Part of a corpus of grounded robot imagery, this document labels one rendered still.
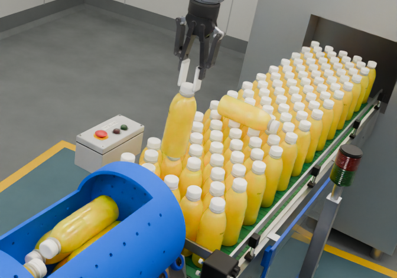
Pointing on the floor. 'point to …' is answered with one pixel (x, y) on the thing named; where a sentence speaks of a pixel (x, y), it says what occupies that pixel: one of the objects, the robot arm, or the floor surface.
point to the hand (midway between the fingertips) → (190, 75)
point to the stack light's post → (319, 236)
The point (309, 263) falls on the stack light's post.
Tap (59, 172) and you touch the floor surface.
